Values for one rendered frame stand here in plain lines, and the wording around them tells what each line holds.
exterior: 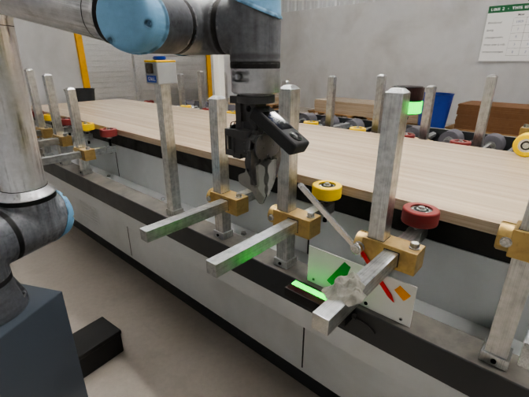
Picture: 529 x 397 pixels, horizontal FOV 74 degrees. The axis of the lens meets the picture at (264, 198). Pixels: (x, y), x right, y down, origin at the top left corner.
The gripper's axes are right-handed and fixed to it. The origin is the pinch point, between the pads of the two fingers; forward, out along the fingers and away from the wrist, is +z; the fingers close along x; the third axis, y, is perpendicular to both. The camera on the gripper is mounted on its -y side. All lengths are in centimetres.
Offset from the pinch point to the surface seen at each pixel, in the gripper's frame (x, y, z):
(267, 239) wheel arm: -3.1, 1.8, 11.1
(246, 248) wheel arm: 3.4, 2.0, 10.8
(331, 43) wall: -777, 443, -63
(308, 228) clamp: -14.4, -1.5, 11.7
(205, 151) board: -35, 58, 6
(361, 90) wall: -769, 349, 41
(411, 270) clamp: -13.9, -26.3, 12.8
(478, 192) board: -51, -30, 6
